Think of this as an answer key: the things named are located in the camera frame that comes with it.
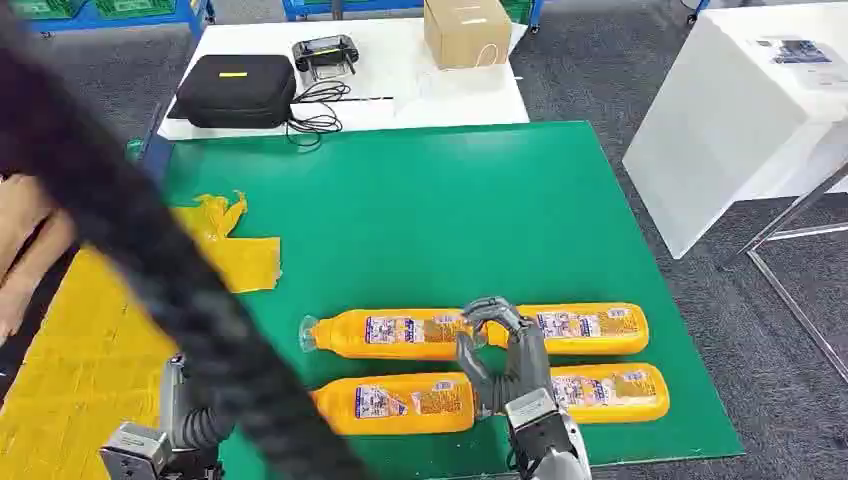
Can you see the crumpled yellow plastic bag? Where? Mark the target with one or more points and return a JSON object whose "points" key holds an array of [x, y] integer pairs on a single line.
{"points": [[252, 265]]}

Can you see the person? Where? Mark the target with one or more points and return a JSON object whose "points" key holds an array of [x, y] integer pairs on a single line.
{"points": [[26, 218]]}

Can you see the black carry case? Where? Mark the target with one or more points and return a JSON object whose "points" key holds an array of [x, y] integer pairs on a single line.
{"points": [[232, 99]]}

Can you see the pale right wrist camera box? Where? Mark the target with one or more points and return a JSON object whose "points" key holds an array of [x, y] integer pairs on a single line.
{"points": [[530, 407]]}

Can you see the blue metal rack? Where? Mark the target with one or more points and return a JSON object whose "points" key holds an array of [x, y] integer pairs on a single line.
{"points": [[384, 6], [132, 23]]}

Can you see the green plastic crate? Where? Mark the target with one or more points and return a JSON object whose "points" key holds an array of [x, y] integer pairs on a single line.
{"points": [[46, 6], [520, 10], [132, 6]]}

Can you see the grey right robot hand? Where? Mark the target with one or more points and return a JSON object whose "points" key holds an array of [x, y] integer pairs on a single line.
{"points": [[526, 361]]}

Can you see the green mat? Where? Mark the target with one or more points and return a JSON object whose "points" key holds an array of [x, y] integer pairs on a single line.
{"points": [[430, 218]]}

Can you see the blue metal bar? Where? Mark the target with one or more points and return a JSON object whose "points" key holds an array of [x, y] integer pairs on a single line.
{"points": [[156, 162]]}

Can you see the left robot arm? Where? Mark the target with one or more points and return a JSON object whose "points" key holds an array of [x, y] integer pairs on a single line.
{"points": [[205, 427]]}

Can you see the silver metal desk frame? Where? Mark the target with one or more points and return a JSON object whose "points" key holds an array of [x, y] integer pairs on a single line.
{"points": [[788, 216]]}

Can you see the printed paper sheet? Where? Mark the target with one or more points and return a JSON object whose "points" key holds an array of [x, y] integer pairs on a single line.
{"points": [[802, 53]]}

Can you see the white table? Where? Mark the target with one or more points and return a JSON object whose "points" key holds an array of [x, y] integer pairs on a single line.
{"points": [[397, 53]]}

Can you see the yellow sheet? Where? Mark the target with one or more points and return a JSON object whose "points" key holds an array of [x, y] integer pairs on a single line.
{"points": [[79, 371]]}

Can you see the orange drink bottle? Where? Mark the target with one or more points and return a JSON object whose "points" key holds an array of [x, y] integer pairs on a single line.
{"points": [[623, 334], [331, 412], [656, 397], [344, 334]]}

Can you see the black handheld controller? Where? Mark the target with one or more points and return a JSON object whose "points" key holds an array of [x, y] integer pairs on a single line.
{"points": [[324, 50]]}

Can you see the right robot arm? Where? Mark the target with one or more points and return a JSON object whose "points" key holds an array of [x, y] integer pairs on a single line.
{"points": [[563, 464]]}

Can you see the cardboard box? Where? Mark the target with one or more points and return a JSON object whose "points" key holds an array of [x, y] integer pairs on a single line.
{"points": [[464, 40]]}

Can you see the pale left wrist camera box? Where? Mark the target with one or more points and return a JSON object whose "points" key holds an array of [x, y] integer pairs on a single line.
{"points": [[132, 454]]}

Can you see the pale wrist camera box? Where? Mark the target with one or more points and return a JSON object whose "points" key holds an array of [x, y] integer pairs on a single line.
{"points": [[132, 454], [530, 407]]}

